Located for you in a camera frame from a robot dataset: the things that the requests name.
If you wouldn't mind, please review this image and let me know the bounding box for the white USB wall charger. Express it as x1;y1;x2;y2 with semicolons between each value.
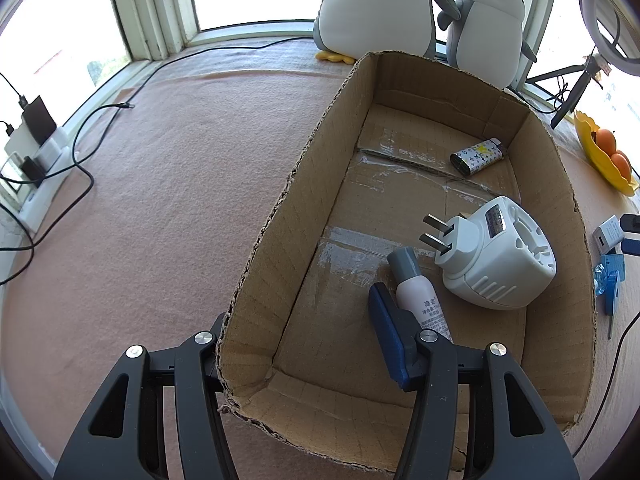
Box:
593;216;627;253

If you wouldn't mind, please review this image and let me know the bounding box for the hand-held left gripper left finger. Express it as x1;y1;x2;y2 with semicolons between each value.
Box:
52;312;238;480

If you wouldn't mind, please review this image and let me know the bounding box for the white flat power bank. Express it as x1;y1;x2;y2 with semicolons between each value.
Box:
5;115;66;161

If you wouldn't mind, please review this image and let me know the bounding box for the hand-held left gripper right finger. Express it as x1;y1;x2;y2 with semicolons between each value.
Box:
368;282;581;480

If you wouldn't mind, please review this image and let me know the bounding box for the pale checkered cloth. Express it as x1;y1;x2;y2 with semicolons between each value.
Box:
150;35;596;161

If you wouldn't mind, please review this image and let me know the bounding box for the white window frame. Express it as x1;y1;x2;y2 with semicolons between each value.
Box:
105;0;640;66

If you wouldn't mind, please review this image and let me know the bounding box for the white plug-in vaporizer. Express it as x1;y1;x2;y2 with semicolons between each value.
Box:
422;196;557;311

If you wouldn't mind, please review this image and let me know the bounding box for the black tripod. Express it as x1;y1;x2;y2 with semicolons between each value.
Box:
527;52;608;128

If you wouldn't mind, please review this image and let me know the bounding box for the brown cardboard box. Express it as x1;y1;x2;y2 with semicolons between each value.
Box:
215;51;598;473

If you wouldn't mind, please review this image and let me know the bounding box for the small translucent blue bottle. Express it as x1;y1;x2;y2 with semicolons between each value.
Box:
593;262;621;297

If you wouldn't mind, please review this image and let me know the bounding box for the large penguin plush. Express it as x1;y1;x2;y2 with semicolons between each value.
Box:
305;0;462;65

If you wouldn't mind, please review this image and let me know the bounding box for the white tube grey cap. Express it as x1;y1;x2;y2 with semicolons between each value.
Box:
387;246;455;345

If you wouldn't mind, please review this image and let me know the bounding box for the dark power bank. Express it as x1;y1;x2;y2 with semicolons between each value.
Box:
22;95;57;143

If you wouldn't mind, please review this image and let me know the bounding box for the patterned white lighter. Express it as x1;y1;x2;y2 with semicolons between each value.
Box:
450;138;508;177

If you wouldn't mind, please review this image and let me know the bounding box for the white power strip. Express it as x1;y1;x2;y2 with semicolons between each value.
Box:
0;127;76;231

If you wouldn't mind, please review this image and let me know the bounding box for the yellow fruit bowl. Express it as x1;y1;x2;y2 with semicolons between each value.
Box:
573;110;638;196

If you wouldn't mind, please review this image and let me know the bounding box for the black plug adapter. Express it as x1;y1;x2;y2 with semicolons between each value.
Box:
21;156;46;183

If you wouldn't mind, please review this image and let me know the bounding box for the blue phone stand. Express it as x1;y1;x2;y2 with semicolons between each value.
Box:
597;254;626;317

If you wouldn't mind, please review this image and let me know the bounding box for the small penguin plush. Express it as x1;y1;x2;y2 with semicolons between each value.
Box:
437;0;538;92

